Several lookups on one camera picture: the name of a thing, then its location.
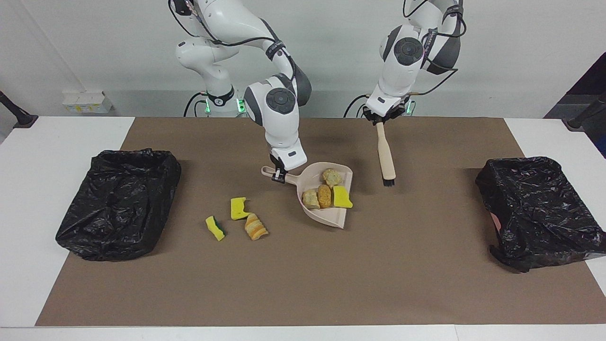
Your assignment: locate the beige hand brush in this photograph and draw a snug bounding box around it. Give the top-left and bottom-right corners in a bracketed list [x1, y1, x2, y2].
[376, 122, 396, 187]

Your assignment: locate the notched yellow sponge piece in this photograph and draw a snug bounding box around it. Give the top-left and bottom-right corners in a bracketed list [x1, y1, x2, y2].
[231, 197, 251, 221]

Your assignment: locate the striped croissant bread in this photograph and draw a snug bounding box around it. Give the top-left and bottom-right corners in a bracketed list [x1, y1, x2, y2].
[244, 213, 268, 241]

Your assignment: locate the beige plastic dustpan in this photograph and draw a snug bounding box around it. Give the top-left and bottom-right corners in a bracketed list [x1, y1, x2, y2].
[261, 162, 354, 228]

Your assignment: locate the plain yellow sponge wedge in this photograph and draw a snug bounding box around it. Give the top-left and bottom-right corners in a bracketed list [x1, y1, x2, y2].
[333, 186, 354, 209]

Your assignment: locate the yellow and green sponge piece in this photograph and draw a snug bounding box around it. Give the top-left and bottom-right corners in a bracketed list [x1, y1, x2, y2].
[205, 216, 226, 242]

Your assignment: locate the black bag-lined trash bin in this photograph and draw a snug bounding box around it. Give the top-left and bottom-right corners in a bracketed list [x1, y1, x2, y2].
[55, 149, 181, 262]

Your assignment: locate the black bag-lined pink bin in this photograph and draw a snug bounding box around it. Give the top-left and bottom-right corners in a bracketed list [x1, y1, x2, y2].
[475, 157, 606, 273]

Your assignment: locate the brown table mat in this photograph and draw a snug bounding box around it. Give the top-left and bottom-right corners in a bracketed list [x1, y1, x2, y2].
[36, 117, 606, 326]

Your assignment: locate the black stand foot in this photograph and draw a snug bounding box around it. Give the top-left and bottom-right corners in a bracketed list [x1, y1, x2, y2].
[0, 91, 38, 129]
[567, 95, 606, 131]

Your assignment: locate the white power strip box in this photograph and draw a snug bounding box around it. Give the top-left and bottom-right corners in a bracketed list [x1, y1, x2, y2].
[62, 91, 113, 114]

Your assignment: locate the black left base cable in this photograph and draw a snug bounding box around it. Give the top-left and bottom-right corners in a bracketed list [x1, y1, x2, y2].
[343, 94, 380, 118]

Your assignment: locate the black base cable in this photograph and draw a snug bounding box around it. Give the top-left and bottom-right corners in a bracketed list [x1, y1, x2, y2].
[184, 91, 257, 118]
[343, 94, 380, 118]

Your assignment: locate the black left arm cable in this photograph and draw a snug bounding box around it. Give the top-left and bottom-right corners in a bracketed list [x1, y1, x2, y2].
[402, 0, 467, 98]

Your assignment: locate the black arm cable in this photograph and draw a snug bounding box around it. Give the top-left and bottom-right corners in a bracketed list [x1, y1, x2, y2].
[168, 0, 294, 76]
[402, 0, 467, 98]

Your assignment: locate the black right base cable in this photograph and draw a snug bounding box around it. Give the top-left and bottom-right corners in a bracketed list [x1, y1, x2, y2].
[184, 91, 257, 118]

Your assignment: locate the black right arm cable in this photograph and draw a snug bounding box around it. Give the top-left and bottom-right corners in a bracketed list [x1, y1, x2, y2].
[168, 0, 294, 76]

